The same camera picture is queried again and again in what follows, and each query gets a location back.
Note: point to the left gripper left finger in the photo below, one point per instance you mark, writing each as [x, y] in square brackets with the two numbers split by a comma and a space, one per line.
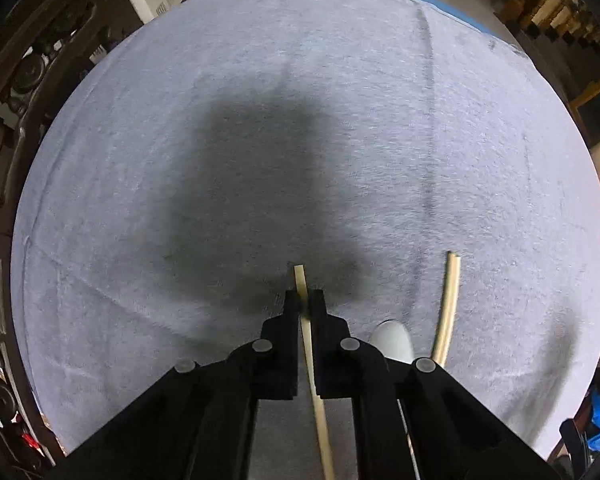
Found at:
[277, 369]

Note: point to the single wooden chopstick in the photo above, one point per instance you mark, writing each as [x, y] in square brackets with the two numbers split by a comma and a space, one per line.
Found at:
[319, 412]

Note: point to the grey table cloth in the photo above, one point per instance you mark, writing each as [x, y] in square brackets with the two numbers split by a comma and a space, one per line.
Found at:
[420, 170]

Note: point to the white plastic spoon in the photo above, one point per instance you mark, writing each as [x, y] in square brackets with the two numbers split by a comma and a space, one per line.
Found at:
[392, 339]

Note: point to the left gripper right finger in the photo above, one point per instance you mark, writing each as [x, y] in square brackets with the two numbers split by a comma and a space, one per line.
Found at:
[333, 369]

